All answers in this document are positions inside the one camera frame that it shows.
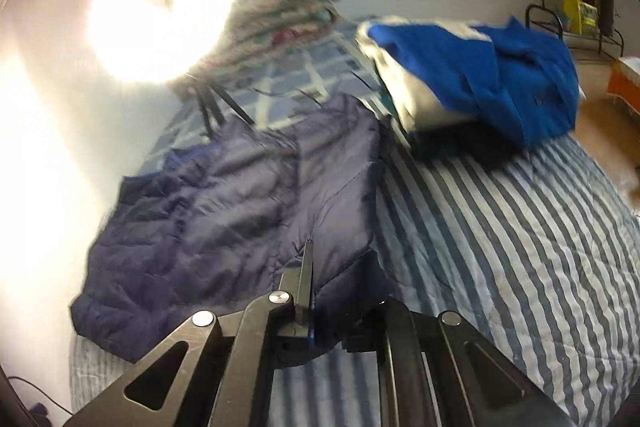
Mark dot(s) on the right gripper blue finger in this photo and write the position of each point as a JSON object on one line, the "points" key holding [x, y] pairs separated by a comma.
{"points": [[297, 279]]}

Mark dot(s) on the navy quilted puffer jacket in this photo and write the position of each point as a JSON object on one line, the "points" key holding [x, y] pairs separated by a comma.
{"points": [[218, 224]]}

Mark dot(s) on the blue and white folded clothes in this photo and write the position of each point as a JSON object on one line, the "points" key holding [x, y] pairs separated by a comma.
{"points": [[520, 81]]}

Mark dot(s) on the black tripod stand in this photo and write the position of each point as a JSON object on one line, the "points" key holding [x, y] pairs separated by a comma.
{"points": [[207, 92]]}

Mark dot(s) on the blue checked bed sheet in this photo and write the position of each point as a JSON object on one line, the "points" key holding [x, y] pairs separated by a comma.
{"points": [[282, 90]]}

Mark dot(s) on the blue white striped bed quilt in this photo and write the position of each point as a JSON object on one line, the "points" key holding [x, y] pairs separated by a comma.
{"points": [[540, 254]]}

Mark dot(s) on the floral patterned pillow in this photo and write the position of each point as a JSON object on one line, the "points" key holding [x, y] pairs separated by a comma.
{"points": [[257, 30]]}

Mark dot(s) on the orange storage box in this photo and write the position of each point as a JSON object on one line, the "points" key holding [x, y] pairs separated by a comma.
{"points": [[624, 82]]}

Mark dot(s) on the yellow box on rack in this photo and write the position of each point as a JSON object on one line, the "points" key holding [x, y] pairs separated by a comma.
{"points": [[580, 18]]}

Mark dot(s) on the black metal rack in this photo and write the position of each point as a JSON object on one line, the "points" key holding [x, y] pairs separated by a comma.
{"points": [[586, 44]]}

